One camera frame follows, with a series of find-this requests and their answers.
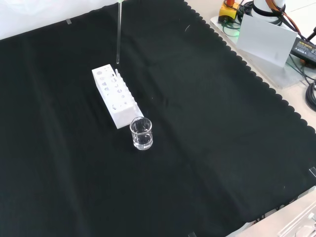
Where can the small glass beaker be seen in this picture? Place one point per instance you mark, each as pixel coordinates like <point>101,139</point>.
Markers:
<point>141,142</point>

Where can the black bench cloth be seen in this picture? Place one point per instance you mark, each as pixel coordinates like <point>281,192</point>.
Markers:
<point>197,123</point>

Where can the clear cloth clip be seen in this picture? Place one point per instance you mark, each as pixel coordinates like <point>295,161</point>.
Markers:
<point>313,171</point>
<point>192,234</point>
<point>69,21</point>

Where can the pale board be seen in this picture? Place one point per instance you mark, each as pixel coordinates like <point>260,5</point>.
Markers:
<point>266,39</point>

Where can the yellow stop button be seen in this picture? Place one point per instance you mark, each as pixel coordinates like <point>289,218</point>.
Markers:
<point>228,12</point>

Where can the white test tube rack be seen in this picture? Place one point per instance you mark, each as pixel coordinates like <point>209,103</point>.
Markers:
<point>116,108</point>

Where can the clear glass rod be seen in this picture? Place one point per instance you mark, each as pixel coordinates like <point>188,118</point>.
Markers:
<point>119,37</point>

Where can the black power adapter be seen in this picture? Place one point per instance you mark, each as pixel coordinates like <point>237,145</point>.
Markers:
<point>306,49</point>

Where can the metal base plate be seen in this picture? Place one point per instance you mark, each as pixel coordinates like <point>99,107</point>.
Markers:
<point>271,71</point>

